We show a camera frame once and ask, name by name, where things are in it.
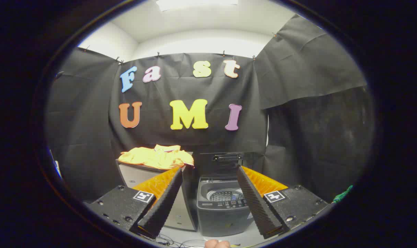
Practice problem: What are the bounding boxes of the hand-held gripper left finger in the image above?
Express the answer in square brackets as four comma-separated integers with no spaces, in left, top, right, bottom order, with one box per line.
[85,167,183,239]

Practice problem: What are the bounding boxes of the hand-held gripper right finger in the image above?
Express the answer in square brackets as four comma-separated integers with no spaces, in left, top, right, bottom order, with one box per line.
[237,165,333,239]

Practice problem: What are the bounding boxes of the grey washing machine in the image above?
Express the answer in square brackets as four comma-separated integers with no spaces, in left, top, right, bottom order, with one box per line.
[196,176,255,237]

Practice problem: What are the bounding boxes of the orange polo shirt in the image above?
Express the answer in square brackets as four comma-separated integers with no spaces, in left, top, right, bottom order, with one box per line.
[118,144,195,170]

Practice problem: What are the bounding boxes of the grey cabinet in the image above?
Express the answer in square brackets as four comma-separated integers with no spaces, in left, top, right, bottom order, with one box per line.
[115,152,199,232]

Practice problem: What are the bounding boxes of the green object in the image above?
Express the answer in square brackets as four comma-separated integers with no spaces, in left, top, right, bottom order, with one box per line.
[333,185,354,204]

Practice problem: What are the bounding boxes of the white and blue equipment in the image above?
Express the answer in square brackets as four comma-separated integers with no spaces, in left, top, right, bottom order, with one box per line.
[49,148,62,179]

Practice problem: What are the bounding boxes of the black backdrop cloth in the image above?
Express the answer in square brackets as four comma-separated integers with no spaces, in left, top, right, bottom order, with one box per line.
[45,14,376,204]

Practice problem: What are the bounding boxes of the ceiling light panel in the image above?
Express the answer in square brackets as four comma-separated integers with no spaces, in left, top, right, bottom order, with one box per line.
[156,0,239,11]

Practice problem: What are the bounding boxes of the thin black floor cables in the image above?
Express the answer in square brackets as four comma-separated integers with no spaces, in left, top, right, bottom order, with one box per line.
[140,232,209,248]

